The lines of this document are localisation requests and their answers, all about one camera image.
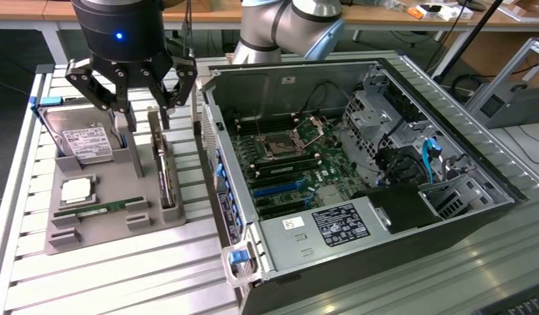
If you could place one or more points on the green RAM stick, loose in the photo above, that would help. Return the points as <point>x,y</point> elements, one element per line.
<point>103,207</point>

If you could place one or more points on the black plastic air shroud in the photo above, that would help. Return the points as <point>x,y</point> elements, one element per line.
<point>404,210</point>

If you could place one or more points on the short wooden desk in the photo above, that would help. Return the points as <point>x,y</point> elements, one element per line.
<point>16,10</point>

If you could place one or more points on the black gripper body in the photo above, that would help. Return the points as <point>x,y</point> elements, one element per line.
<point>120,29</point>

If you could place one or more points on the grey tower computer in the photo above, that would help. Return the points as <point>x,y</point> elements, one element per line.
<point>514,108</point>

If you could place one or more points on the black keyboard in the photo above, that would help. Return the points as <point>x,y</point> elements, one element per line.
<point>527,306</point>

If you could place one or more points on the silver slanted disk bay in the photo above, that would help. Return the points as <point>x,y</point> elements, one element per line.
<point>462,193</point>

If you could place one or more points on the thin socket locking lever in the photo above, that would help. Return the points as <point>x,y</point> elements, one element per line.
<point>259,124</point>

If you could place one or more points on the blue disk caddy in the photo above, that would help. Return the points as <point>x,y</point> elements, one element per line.
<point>51,100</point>

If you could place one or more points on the metal socket cover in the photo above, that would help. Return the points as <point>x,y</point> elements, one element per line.
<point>311,129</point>

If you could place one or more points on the black tripod pole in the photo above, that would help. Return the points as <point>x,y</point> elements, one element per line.
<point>471,31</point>

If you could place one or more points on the black expansion slot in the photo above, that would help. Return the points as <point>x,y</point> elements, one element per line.
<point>280,204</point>
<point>273,181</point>

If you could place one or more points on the open black PC case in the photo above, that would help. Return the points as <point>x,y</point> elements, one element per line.
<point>427,249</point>

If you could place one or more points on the grey parts rack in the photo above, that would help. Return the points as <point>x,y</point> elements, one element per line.
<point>103,226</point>

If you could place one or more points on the grey power supply unit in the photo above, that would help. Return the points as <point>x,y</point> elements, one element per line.
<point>287,243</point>

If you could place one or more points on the silver chipset heat sink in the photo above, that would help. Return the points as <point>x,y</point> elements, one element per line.
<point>331,194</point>

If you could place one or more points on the silver perforated disk bay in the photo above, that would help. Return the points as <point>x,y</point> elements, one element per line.
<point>370,118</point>

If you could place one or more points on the orange and white box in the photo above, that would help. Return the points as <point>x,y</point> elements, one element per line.
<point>420,12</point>

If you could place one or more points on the blue expansion slot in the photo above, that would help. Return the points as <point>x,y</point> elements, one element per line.
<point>277,190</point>

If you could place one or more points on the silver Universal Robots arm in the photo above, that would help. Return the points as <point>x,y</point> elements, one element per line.
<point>260,33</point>

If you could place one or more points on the silver hard disk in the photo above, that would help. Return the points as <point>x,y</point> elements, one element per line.
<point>83,138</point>

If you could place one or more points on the white cardboard box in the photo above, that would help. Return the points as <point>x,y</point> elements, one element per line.
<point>455,13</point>

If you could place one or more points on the silver CPU chip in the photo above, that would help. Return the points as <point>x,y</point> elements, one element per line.
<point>76,190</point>

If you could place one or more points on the low-profile graphics card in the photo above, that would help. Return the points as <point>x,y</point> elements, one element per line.
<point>164,170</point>

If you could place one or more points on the CPU socket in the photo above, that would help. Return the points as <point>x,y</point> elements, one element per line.
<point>277,147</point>

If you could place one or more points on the installed RAM stick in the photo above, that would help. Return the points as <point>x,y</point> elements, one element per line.
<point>287,168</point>

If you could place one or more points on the long wooden desk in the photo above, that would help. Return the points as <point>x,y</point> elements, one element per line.
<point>208,10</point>

